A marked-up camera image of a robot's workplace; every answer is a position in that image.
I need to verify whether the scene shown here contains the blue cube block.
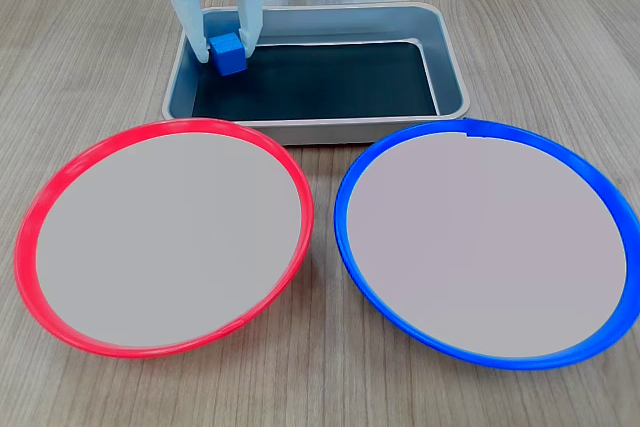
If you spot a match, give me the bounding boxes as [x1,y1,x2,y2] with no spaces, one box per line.
[208,31,247,77]

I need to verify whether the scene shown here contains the black tray liner mat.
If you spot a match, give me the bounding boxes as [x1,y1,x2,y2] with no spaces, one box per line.
[192,40,441,122]

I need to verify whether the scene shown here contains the silver metal tray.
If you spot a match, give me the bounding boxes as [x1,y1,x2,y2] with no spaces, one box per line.
[161,1,472,146]

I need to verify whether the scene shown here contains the red-rimmed white dish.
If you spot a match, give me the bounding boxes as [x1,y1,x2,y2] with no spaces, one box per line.
[13,117,315,359]

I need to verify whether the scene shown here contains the blue-rimmed white dish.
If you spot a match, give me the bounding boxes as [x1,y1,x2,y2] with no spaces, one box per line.
[333,117,640,371]

